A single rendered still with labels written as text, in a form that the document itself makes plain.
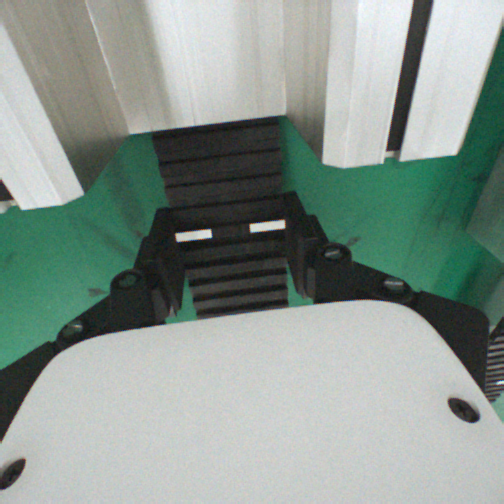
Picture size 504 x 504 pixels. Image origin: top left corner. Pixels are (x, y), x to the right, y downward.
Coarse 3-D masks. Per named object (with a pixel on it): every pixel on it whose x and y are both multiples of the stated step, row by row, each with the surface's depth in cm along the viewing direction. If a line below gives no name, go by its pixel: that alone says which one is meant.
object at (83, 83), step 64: (0, 0) 4; (64, 0) 6; (128, 0) 7; (192, 0) 7; (256, 0) 7; (320, 0) 4; (384, 0) 4; (448, 0) 4; (0, 64) 4; (64, 64) 5; (128, 64) 7; (192, 64) 7; (256, 64) 8; (320, 64) 5; (384, 64) 4; (448, 64) 4; (0, 128) 4; (64, 128) 5; (128, 128) 8; (320, 128) 5; (384, 128) 5; (448, 128) 5; (0, 192) 5; (64, 192) 5
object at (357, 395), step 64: (256, 320) 7; (320, 320) 7; (384, 320) 7; (64, 384) 6; (128, 384) 6; (192, 384) 6; (256, 384) 6; (320, 384) 6; (384, 384) 6; (448, 384) 6; (0, 448) 6; (64, 448) 5; (128, 448) 5; (192, 448) 5; (256, 448) 5; (320, 448) 5; (384, 448) 5; (448, 448) 5
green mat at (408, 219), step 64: (128, 192) 14; (320, 192) 15; (384, 192) 16; (448, 192) 16; (0, 256) 16; (64, 256) 16; (128, 256) 17; (384, 256) 19; (448, 256) 19; (0, 320) 19; (64, 320) 19; (192, 320) 20
